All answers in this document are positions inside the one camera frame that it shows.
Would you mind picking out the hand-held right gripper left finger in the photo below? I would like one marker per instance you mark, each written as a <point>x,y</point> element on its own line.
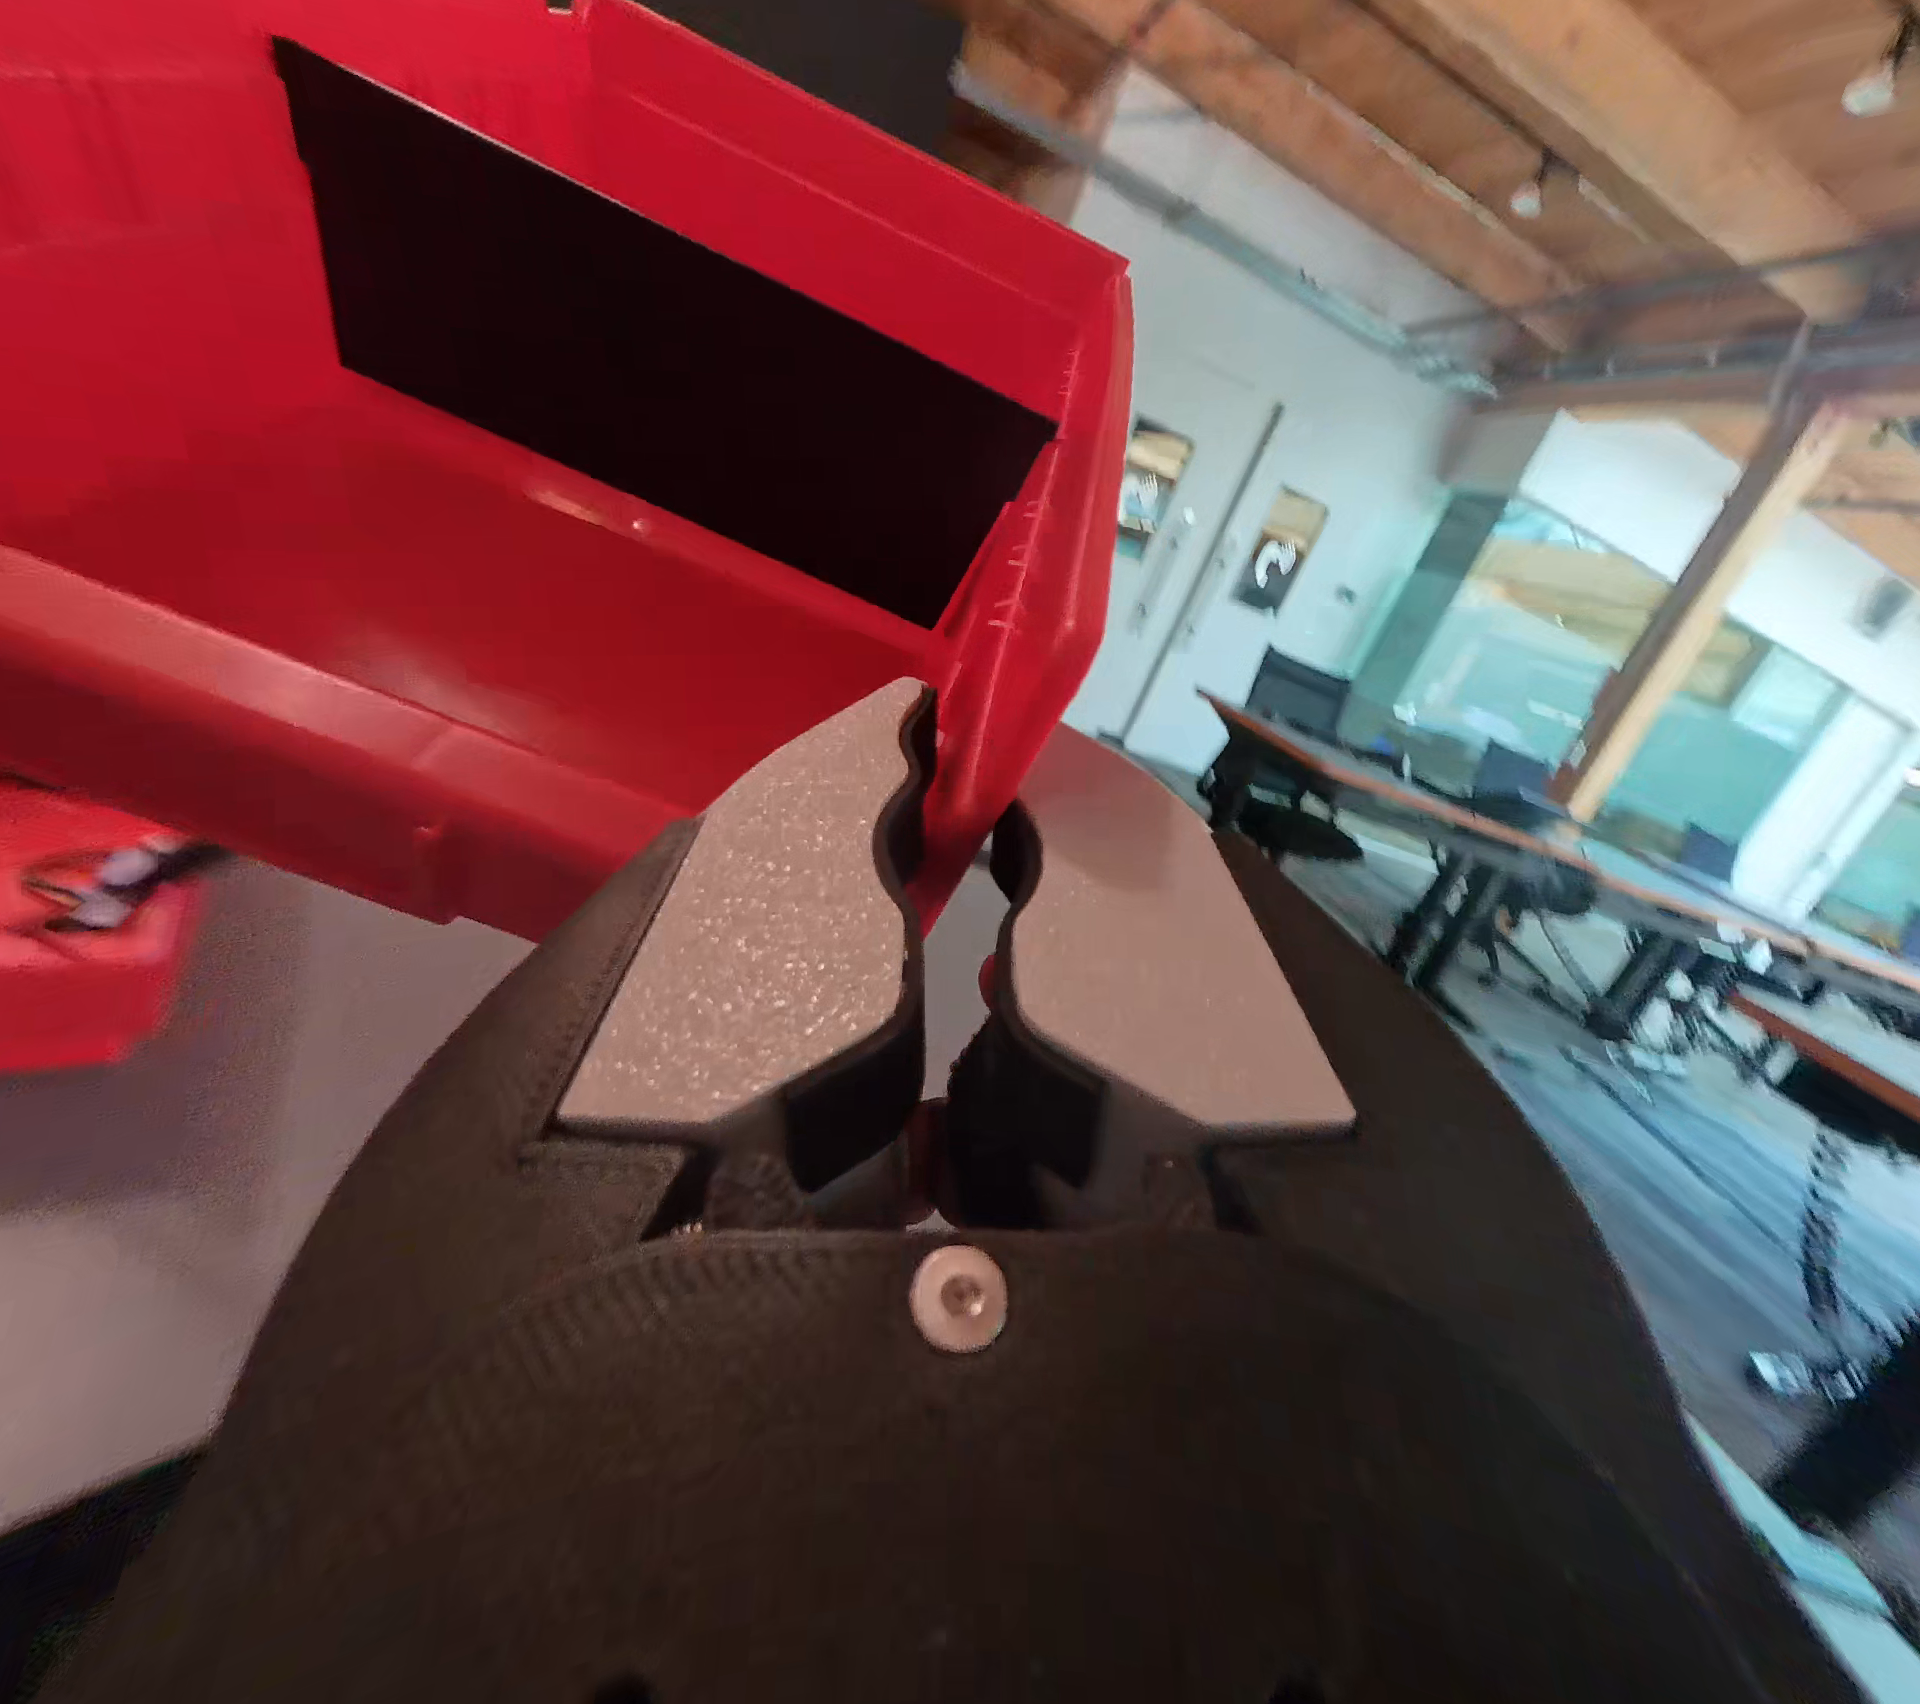
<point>751,954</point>

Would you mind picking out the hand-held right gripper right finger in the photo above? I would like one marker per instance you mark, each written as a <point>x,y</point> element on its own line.
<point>1171,985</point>

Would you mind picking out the black office chair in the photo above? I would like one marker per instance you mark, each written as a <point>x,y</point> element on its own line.
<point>1299,693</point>

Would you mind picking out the long wooden desk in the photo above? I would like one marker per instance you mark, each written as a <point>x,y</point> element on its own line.
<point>1650,890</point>

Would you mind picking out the framed wall poster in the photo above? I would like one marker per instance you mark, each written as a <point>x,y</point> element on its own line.
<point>1155,482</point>
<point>1282,548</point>

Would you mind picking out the wooden post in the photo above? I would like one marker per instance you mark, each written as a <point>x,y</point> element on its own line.
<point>1695,625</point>

